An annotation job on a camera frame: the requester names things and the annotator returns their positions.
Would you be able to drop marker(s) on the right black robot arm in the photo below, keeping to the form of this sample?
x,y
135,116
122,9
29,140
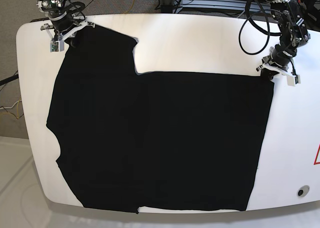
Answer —
x,y
56,8

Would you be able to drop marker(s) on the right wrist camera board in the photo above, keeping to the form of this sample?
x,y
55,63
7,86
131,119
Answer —
x,y
57,46

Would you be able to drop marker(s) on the aluminium frame rail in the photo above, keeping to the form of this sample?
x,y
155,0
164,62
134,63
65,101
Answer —
x,y
229,7

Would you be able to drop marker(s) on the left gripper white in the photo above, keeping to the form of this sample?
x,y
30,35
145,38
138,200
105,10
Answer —
x,y
278,60

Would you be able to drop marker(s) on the table cable grommet hole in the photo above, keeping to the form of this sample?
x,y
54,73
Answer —
x,y
303,191

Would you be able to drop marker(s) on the red warning sticker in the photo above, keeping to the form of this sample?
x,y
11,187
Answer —
x,y
317,157

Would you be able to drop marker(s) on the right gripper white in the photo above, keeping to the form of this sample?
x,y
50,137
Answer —
x,y
61,28

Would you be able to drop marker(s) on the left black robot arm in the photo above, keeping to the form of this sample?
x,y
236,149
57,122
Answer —
x,y
181,46

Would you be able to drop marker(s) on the black T-shirt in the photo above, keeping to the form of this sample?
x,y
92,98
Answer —
x,y
165,140

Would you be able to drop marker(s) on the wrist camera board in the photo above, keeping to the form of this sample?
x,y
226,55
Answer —
x,y
293,80
57,46

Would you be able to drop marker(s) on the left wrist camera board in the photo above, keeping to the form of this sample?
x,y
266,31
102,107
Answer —
x,y
293,80

